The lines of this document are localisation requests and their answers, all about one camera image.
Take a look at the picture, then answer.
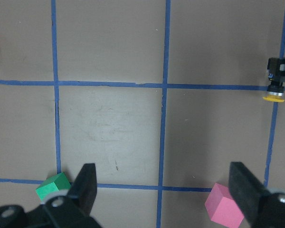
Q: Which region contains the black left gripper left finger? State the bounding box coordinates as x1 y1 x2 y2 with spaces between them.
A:
66 163 97 216

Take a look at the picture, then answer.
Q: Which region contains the green foam cube far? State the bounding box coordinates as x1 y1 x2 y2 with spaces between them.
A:
36 172 71 201

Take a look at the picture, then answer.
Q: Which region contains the pink foam cube centre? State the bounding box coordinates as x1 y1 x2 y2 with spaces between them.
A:
205 183 244 228

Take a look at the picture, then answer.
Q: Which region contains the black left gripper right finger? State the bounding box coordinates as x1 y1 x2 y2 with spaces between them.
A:
228 161 270 226

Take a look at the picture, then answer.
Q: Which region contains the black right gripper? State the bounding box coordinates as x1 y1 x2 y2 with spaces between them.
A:
267 57 285 82

